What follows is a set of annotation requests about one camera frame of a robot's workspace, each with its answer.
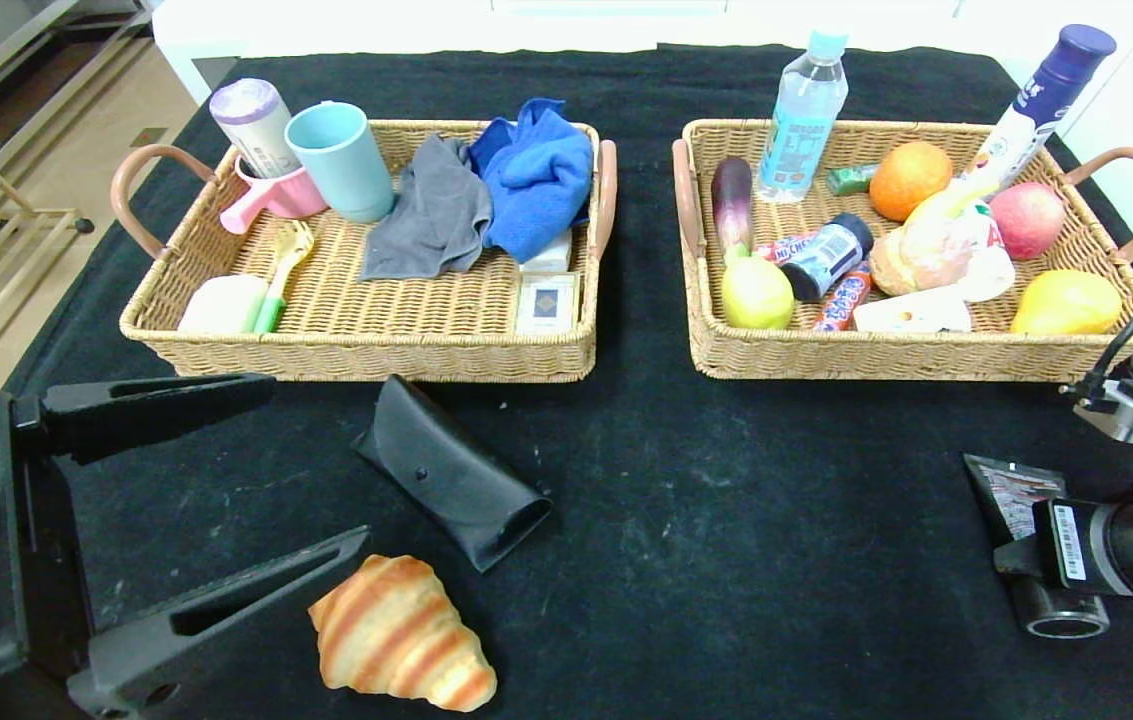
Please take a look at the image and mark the orange fruit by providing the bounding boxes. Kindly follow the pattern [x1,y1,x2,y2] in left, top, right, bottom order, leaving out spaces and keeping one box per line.
[869,142,954,223]

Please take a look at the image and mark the yellow banana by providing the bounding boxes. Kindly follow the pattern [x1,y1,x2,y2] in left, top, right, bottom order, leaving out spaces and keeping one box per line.
[911,178,997,226]

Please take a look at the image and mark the grey cloth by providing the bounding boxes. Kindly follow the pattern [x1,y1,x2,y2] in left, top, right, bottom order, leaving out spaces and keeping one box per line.
[361,133,494,282]

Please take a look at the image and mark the black leather glasses case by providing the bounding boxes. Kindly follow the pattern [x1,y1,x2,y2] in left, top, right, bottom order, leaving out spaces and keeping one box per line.
[354,375,555,573]

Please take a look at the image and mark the small jar dark blue lid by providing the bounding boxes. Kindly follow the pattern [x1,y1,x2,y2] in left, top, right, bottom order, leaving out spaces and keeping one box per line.
[781,212,875,303]

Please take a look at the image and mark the white bottle purple cap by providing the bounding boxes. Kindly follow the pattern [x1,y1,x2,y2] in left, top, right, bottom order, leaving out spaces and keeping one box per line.
[963,25,1117,191]

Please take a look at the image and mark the pink cup with handle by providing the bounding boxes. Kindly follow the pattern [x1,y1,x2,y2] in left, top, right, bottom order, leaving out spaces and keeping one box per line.
[219,158,329,236]

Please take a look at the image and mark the yellow lemon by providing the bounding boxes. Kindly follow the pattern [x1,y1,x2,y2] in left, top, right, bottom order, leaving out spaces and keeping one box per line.
[720,255,796,331]

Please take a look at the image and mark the pale white soap bar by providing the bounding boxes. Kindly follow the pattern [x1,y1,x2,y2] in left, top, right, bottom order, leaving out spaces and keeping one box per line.
[176,275,271,334]

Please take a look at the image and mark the woven wicker basket brown handles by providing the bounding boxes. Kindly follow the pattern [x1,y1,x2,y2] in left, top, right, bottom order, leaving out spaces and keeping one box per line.
[671,119,1133,384]
[111,120,619,384]

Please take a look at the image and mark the white tumbler lilac lid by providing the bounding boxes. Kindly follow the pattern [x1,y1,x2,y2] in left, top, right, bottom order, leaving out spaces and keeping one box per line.
[209,78,302,181]

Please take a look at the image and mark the card box blue diamond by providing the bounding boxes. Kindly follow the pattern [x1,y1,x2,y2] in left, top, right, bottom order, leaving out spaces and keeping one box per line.
[514,272,582,337]

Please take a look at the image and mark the clear water bottle blue label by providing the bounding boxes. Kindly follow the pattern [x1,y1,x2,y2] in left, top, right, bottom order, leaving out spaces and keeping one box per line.
[756,30,849,204]

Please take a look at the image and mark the plain white small box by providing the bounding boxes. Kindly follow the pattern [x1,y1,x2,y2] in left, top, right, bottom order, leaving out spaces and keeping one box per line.
[520,228,574,274]

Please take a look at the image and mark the round cream puff bread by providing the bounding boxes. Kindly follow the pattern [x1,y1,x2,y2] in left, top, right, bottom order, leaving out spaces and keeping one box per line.
[869,207,982,298]

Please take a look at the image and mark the orange blue candy roll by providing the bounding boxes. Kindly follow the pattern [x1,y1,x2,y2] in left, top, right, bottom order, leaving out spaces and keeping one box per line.
[813,270,873,333]

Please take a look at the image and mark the red apple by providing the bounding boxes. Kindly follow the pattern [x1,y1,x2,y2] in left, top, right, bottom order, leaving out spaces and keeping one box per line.
[988,182,1067,261]

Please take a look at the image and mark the black cosmetic tube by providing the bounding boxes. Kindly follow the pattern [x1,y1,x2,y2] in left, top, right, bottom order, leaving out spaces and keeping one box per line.
[962,453,1112,639]

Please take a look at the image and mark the black table cloth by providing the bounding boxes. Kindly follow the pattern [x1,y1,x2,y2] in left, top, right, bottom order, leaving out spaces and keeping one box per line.
[0,45,1133,720]

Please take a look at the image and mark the red white candy roll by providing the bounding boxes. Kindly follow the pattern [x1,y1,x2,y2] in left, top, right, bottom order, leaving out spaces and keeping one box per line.
[754,232,817,263]

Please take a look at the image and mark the white background table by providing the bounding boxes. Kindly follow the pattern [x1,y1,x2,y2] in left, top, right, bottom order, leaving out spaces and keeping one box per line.
[154,0,1133,109]

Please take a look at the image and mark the white yogurt drink bottle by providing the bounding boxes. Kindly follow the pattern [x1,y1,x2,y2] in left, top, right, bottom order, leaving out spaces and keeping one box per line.
[961,205,1017,303]

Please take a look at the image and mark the yellow fork green handle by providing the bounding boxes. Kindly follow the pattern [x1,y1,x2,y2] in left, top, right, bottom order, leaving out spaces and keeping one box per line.
[253,220,316,335]

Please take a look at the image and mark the purple eggplant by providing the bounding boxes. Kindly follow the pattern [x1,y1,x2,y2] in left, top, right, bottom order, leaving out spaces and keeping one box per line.
[711,157,755,263]

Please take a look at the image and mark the blue cloth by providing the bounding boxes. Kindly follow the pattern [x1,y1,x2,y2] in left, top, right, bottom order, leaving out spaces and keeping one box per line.
[468,98,595,264]

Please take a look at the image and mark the striped golden croissant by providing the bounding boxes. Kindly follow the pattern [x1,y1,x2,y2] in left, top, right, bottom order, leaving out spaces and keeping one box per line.
[307,554,499,713]

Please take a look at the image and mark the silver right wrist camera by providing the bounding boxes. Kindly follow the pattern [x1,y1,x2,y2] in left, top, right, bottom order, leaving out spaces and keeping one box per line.
[1073,378,1133,449]

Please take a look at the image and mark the yellow pear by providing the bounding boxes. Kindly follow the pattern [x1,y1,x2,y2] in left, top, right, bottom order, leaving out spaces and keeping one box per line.
[1011,270,1124,336]

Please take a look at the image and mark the small green candy pack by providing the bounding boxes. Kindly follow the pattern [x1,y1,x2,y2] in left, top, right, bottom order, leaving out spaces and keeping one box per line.
[826,165,877,197]

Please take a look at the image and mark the light blue plastic cup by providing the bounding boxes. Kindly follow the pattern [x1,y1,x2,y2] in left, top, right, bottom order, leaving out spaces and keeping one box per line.
[284,101,396,225]

